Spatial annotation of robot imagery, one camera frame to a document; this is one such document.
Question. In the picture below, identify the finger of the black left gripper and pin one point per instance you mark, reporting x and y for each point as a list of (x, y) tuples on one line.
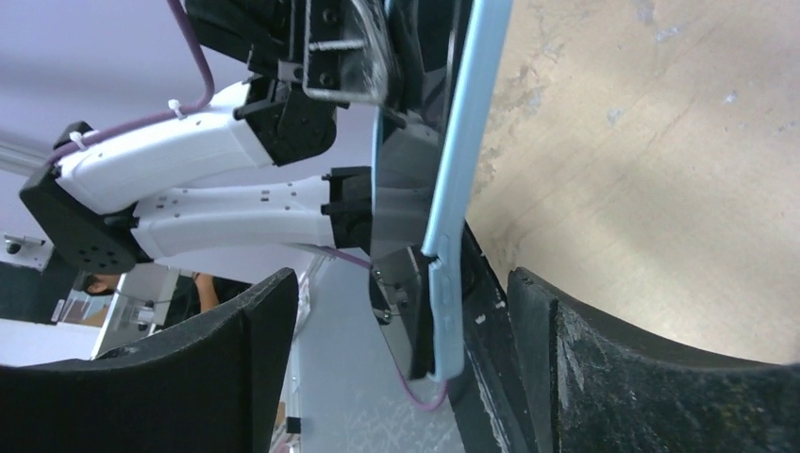
[(348, 56)]

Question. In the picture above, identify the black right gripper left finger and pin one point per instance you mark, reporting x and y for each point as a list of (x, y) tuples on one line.
[(211, 383)]

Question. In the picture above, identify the light blue phone case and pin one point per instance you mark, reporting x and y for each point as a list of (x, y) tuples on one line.
[(481, 54)]

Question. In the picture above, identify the black phone with white sticker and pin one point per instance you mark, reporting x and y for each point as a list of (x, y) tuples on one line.
[(427, 39)]

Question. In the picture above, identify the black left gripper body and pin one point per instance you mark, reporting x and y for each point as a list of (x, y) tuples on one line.
[(267, 36)]

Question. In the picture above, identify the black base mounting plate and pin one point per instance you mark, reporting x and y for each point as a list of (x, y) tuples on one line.
[(488, 398)]

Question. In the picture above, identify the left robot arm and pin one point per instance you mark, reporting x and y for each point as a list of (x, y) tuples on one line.
[(110, 200)]

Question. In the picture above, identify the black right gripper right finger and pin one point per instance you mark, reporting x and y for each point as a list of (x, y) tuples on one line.
[(596, 383)]

